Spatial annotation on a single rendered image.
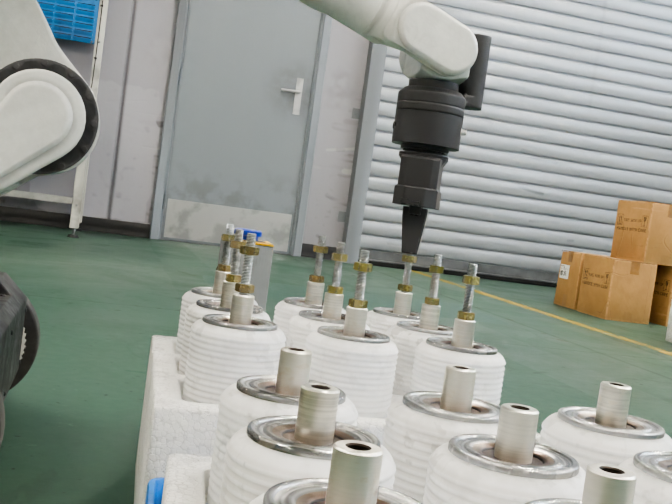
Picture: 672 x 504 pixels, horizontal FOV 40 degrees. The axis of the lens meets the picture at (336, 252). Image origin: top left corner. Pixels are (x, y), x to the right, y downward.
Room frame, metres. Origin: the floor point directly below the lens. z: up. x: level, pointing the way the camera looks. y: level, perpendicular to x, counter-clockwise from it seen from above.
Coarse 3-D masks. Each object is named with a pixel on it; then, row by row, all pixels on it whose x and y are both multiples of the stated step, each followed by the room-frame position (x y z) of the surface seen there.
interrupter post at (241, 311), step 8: (232, 296) 0.91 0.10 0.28; (240, 296) 0.91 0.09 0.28; (248, 296) 0.91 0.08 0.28; (232, 304) 0.91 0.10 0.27; (240, 304) 0.90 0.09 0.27; (248, 304) 0.91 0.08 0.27; (232, 312) 0.91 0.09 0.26; (240, 312) 0.90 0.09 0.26; (248, 312) 0.91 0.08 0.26; (232, 320) 0.91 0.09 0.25; (240, 320) 0.91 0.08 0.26; (248, 320) 0.91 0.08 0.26
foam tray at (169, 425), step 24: (168, 336) 1.20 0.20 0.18; (168, 360) 1.04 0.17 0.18; (168, 384) 0.92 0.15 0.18; (144, 408) 1.11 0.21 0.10; (168, 408) 0.83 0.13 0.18; (192, 408) 0.83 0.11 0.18; (216, 408) 0.84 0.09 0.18; (144, 432) 1.00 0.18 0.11; (168, 432) 0.83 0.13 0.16; (192, 432) 0.83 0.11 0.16; (144, 456) 0.90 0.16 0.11; (144, 480) 0.83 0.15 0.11
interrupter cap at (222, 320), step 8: (208, 320) 0.89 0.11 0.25; (216, 320) 0.90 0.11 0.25; (224, 320) 0.92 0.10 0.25; (256, 320) 0.94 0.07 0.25; (264, 320) 0.94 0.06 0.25; (232, 328) 0.88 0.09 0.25; (240, 328) 0.88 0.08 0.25; (248, 328) 0.88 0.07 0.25; (256, 328) 0.88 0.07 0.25; (264, 328) 0.89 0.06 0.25; (272, 328) 0.90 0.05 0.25
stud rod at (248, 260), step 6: (252, 234) 0.91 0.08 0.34; (246, 240) 0.91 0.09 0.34; (252, 240) 0.91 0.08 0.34; (252, 246) 0.91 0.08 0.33; (246, 258) 0.91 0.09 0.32; (252, 258) 0.91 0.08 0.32; (246, 264) 0.91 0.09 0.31; (252, 264) 0.92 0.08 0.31; (246, 270) 0.91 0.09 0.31; (246, 276) 0.91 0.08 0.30; (246, 282) 0.91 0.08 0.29; (240, 294) 0.91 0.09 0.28; (246, 294) 0.91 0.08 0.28
